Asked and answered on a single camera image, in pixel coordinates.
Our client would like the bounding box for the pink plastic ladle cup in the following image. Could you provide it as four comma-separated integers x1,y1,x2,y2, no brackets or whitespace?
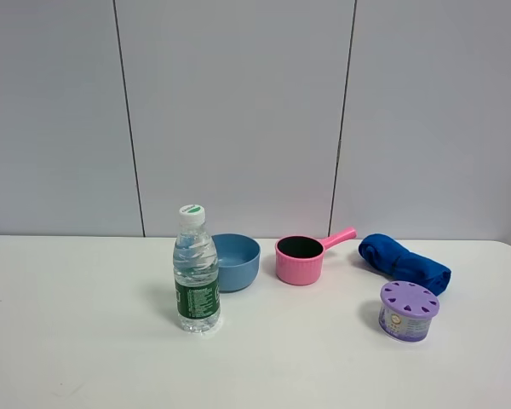
275,228,357,285

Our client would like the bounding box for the purple air freshener can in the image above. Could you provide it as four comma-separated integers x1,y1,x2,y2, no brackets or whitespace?
378,281,439,343

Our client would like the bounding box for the blue plastic bowl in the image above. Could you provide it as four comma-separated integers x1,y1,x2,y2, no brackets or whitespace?
212,233,261,293

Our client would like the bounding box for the blue towel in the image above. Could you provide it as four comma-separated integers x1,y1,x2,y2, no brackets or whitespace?
359,233,451,296

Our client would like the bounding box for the clear plastic water bottle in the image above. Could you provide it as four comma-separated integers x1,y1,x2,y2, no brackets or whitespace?
173,204,221,333

